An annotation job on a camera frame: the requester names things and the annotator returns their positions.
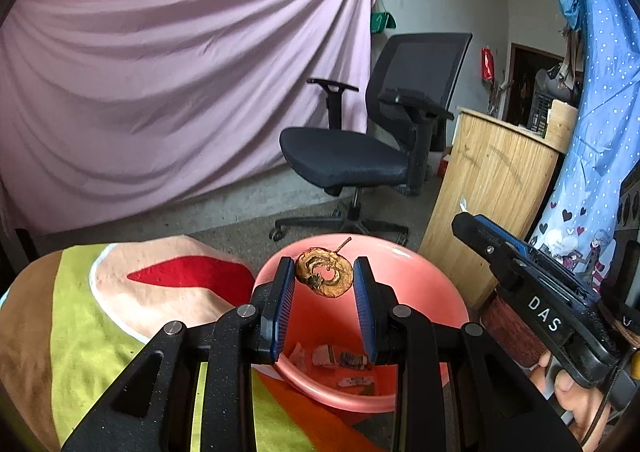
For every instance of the blue dotted curtain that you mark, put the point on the blue dotted curtain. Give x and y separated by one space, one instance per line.
577 225

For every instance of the pink plastic basin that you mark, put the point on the pink plastic basin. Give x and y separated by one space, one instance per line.
317 321

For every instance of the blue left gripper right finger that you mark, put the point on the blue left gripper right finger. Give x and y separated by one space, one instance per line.
375 302

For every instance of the wooden cabinet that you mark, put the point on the wooden cabinet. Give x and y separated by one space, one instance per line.
501 171

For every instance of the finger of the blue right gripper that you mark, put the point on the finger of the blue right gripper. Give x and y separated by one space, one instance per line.
503 235

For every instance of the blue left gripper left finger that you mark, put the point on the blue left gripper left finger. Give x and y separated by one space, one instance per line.
277 301

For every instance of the pink hanging cloth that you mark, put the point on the pink hanging cloth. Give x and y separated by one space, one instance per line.
110 108

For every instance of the trash pieces in basin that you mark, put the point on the trash pieces in basin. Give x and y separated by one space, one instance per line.
334 366

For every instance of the black office chair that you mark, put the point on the black office chair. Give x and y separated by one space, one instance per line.
407 103

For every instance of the person's right hand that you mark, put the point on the person's right hand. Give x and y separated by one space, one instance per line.
582 402

